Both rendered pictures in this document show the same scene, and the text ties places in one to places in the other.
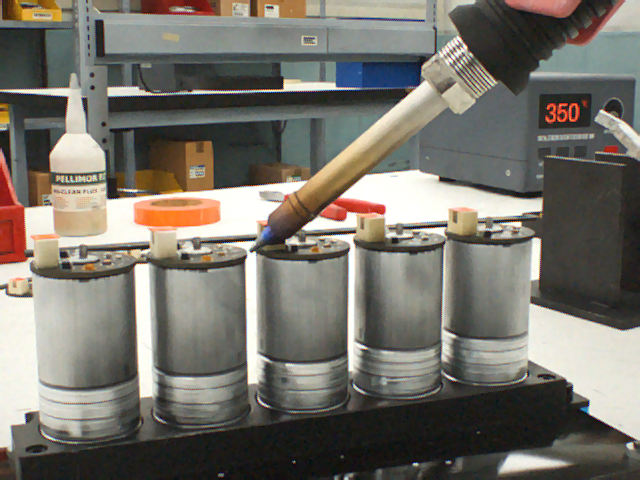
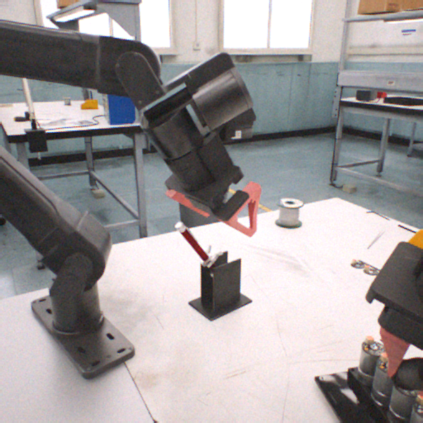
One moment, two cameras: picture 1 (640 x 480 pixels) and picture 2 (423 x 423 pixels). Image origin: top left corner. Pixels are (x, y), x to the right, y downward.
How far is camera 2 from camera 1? 43 cm
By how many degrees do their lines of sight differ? 95
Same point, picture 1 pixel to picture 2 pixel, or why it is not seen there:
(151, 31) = not seen: outside the picture
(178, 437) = (365, 392)
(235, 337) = (382, 387)
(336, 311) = (398, 404)
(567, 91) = not seen: outside the picture
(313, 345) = (392, 406)
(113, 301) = (366, 358)
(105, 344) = (363, 363)
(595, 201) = not seen: outside the picture
